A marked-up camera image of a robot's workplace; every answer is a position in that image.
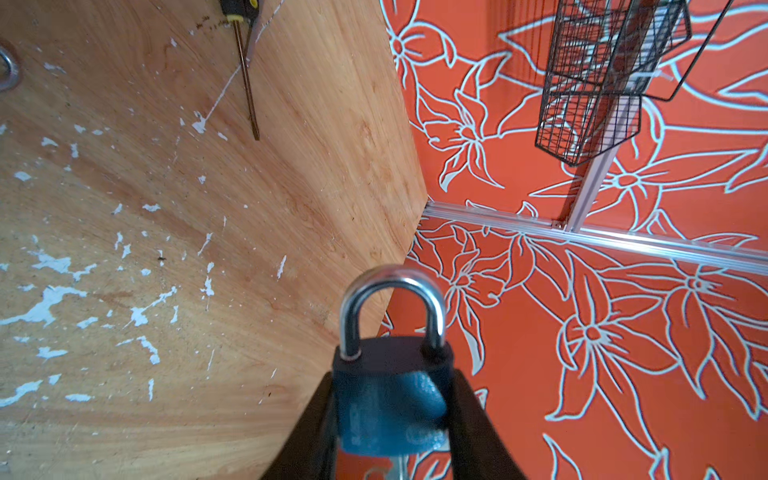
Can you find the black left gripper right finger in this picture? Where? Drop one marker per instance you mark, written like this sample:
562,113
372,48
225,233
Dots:
477,451

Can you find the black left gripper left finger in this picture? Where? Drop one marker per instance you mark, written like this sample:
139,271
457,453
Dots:
310,451

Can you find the small black padlock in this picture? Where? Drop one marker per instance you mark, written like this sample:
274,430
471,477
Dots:
10,67

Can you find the aluminium table edge rail right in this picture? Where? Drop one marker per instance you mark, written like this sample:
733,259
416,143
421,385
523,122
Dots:
691,251

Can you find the aluminium frame post right rear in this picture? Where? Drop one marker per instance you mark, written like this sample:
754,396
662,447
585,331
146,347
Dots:
589,188

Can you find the black wire wall basket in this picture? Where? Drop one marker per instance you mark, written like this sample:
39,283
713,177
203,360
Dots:
602,59

